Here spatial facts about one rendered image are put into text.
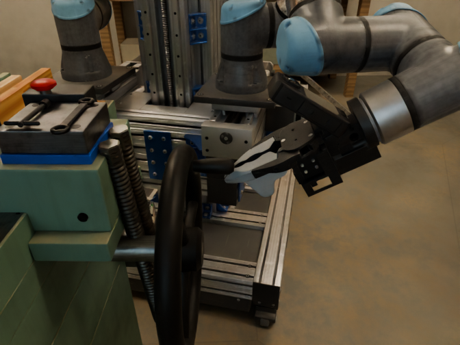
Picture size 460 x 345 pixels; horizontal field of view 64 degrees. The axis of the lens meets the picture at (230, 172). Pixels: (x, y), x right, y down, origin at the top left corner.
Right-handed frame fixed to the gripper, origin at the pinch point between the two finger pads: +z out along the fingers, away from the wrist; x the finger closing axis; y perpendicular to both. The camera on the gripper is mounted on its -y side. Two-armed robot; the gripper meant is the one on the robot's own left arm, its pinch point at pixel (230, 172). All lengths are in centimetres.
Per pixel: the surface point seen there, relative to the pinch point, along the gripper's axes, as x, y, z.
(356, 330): 35, 99, 7
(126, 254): -9.9, -1.0, 15.3
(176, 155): -7.4, -9.3, 1.8
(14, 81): 22.4, -26.0, 32.6
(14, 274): -17.4, -9.9, 21.6
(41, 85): -2.2, -23.5, 12.6
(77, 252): -13.7, -6.8, 16.9
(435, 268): 64, 121, -29
